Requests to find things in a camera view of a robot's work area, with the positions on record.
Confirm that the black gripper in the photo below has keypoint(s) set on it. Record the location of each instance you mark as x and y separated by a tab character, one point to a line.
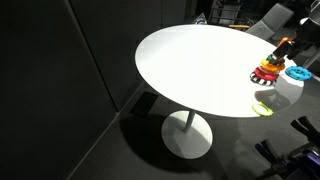
297	47

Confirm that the grey chair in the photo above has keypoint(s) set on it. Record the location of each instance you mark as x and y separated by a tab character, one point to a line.
276	16

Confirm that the yellow bar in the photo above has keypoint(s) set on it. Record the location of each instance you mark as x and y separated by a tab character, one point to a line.
238	26

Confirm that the metal background rack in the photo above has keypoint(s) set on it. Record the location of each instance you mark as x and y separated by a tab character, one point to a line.
226	11

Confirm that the black spring clamp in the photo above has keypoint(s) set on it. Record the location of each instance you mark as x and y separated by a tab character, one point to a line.
305	126
268	150

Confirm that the purple clamp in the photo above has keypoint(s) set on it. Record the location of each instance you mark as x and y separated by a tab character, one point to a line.
311	163

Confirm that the black floor plate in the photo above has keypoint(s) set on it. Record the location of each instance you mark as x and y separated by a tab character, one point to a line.
144	104

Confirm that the white table pedestal base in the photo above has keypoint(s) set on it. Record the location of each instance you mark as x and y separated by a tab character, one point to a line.
186	143

